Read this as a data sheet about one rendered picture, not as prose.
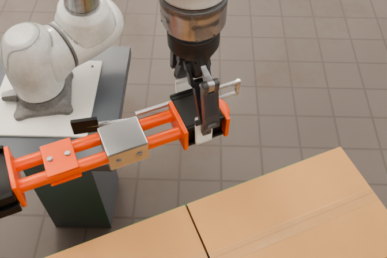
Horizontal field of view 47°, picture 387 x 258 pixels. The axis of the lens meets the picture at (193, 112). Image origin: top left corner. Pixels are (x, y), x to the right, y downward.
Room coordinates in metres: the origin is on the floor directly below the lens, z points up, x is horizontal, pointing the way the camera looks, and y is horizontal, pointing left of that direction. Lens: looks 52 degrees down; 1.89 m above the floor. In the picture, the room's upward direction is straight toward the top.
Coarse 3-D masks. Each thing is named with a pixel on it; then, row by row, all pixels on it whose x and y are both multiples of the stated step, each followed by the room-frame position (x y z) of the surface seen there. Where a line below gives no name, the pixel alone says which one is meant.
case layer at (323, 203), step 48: (240, 192) 0.71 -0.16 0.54; (288, 192) 0.71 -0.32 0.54; (336, 192) 0.71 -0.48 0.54; (96, 240) 0.54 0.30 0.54; (144, 240) 0.54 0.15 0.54; (192, 240) 0.54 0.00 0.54; (240, 240) 0.54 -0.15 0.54; (288, 240) 0.54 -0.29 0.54; (336, 240) 0.54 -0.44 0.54; (384, 240) 0.54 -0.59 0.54
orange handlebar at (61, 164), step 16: (160, 112) 0.48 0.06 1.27; (144, 128) 0.45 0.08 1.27; (176, 128) 0.44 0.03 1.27; (48, 144) 0.40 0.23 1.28; (64, 144) 0.41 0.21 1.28; (80, 144) 0.41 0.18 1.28; (96, 144) 0.41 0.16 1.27; (160, 144) 0.42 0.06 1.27; (16, 160) 0.38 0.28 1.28; (32, 160) 0.38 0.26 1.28; (48, 160) 0.37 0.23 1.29; (64, 160) 0.37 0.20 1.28; (80, 160) 0.38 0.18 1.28; (96, 160) 0.38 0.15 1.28; (32, 176) 0.35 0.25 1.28; (48, 176) 0.35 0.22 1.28; (64, 176) 0.35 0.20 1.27; (80, 176) 0.36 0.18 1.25
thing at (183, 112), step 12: (192, 96) 0.50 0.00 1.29; (180, 108) 0.47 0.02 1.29; (192, 108) 0.47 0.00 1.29; (180, 120) 0.45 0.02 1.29; (192, 120) 0.45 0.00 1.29; (228, 120) 0.45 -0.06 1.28; (192, 132) 0.44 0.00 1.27; (216, 132) 0.45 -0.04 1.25; (228, 132) 0.45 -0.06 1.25; (192, 144) 0.43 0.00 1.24
